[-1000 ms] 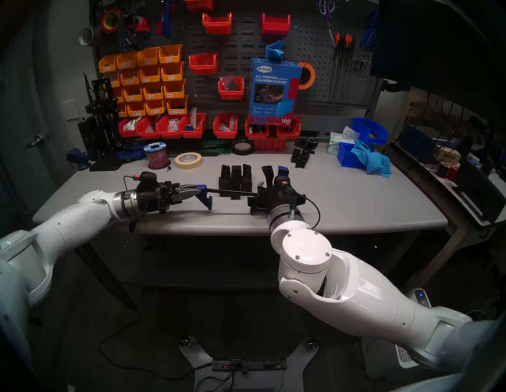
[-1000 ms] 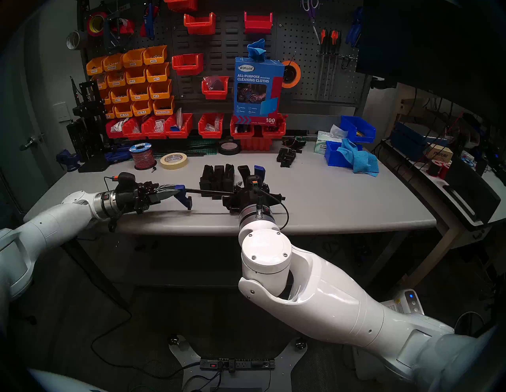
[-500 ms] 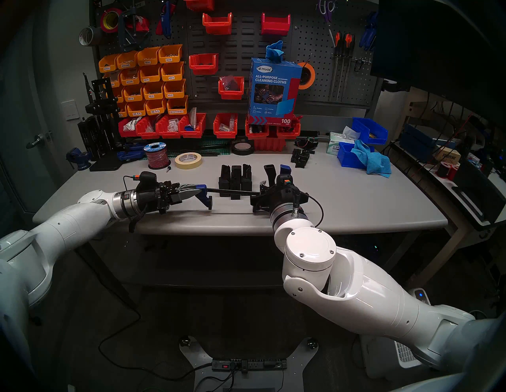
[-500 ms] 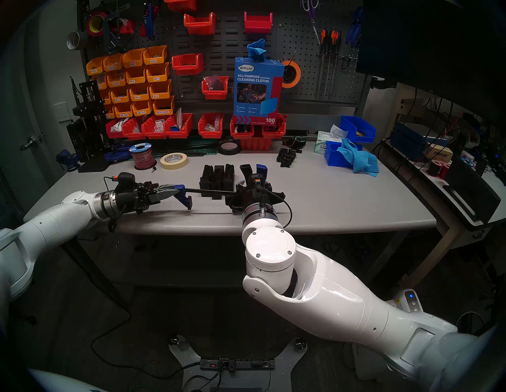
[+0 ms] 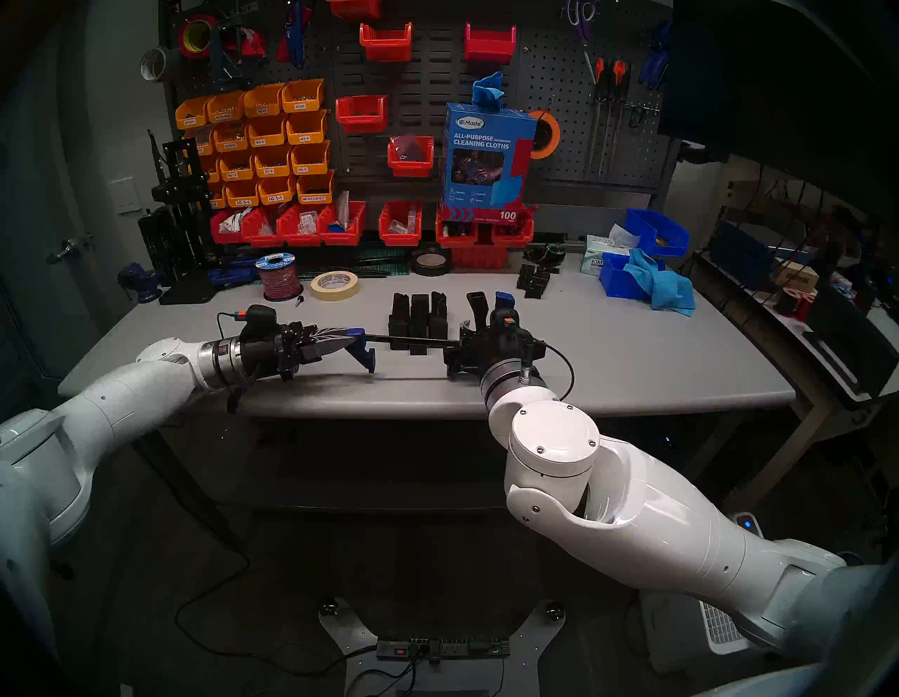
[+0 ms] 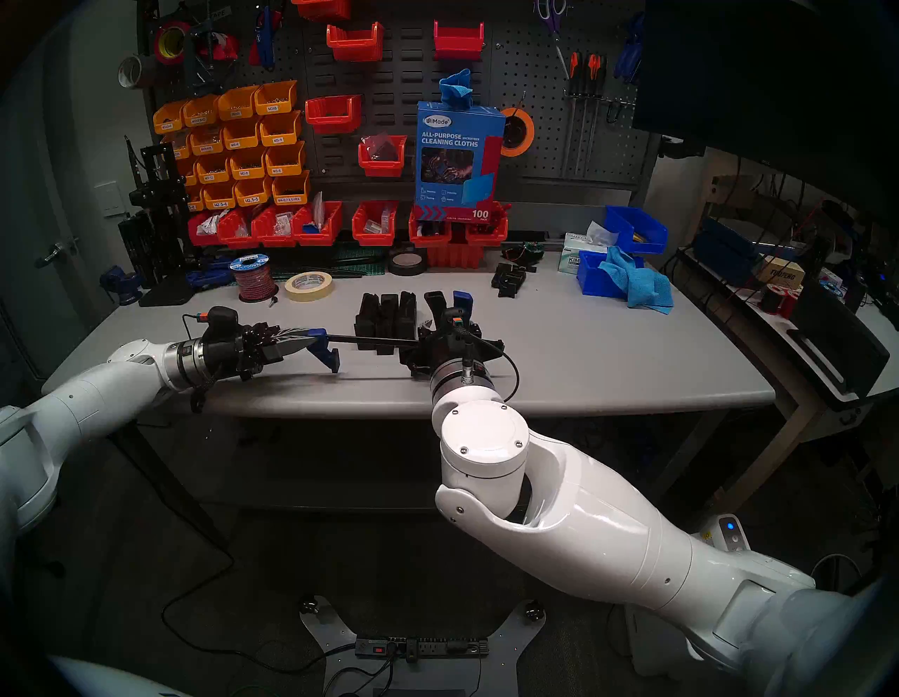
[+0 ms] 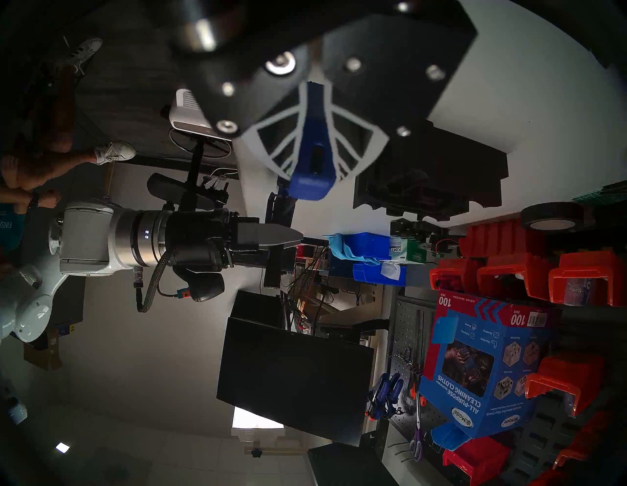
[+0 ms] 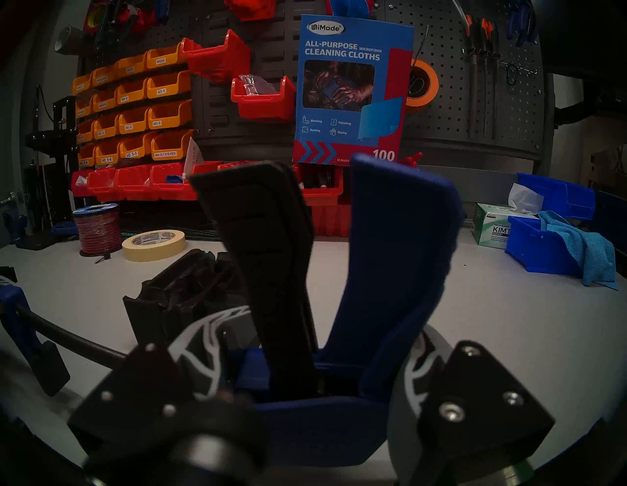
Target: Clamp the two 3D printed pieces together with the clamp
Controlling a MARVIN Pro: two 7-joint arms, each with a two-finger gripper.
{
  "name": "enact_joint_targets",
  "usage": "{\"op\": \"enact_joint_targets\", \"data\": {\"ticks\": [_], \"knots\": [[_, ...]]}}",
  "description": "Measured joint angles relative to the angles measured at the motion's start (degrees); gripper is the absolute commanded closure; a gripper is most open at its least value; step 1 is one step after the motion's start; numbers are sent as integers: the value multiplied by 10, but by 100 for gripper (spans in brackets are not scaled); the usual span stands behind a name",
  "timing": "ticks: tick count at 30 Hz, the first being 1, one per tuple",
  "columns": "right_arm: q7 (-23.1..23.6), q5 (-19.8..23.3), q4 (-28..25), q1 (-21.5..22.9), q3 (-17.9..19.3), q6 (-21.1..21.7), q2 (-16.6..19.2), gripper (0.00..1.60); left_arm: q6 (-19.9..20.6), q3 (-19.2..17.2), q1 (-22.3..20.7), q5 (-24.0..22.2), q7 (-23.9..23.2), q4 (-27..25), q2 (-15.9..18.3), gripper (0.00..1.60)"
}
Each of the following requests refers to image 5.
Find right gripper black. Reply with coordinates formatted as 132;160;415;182
445;322;549;380

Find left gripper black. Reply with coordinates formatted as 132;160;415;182
242;322;360;380

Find blue black bar clamp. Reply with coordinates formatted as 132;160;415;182
344;289;517;377

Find black 3D printed piece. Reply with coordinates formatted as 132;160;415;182
388;293;412;351
409;290;450;356

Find small black printed parts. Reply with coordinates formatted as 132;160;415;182
516;263;553;299

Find grey metal screw clamp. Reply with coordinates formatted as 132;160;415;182
209;4;271;92

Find printed brown cardboard box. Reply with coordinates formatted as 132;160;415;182
771;260;820;292

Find cream masking tape roll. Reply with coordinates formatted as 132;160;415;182
310;271;360;302

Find red nested bin stack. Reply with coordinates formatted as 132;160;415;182
452;244;510;269

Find green cutting mat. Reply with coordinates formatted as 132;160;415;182
295;242;412;276

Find blue hand tool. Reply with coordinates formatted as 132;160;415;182
207;254;262;287

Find green white tissue box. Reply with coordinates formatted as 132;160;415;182
585;225;641;276

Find blue microfiber cloth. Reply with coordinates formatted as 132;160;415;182
624;248;696;317

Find blue cleaning cloths box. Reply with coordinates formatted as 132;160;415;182
439;102;538;224

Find small blue bench vise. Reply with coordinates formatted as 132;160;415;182
117;262;166;304

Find blue cloth in box opening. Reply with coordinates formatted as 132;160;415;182
471;71;505;110

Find grey pegboard back panel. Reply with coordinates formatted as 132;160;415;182
165;0;685;204

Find dark blue equipment box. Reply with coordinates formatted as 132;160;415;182
709;219;819;285

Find orange black screwdriver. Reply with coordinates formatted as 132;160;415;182
586;56;608;180
605;58;633;180

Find black power strip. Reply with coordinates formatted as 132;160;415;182
376;636;511;661

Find white side desk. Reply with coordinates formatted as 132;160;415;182
702;249;899;521

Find grey door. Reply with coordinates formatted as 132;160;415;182
0;42;134;384

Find white air purifier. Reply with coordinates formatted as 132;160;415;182
639;513;766;675

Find red yellow tape roll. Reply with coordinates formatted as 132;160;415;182
177;14;218;59

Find black flat equipment case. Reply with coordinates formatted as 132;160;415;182
803;285;899;401

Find large black monitor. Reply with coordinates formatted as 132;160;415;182
657;0;899;219

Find white robot torso shell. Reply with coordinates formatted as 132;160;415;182
692;660;829;697

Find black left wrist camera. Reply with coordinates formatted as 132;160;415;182
242;304;280;337

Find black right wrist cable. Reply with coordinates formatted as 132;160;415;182
520;341;575;403

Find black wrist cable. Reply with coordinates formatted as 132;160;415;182
520;341;575;403
218;309;266;413

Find red wire spool blue label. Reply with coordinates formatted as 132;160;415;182
255;253;304;301

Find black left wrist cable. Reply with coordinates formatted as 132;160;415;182
218;309;266;413

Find black wired electronics module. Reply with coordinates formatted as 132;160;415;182
523;242;568;275

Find white wall switch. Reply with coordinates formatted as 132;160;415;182
110;177;143;215

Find silver door handle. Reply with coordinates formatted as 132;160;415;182
46;234;93;266

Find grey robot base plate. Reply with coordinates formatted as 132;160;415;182
320;597;566;697

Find red black wire spool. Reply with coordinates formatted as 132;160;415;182
775;287;817;320

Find blue handled hanging tool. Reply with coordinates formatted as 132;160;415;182
277;0;313;70

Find black power cable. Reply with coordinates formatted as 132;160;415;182
172;492;380;675

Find grey duct tape roll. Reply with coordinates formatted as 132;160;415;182
139;46;185;84

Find purple handled scissors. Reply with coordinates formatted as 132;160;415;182
560;0;598;39

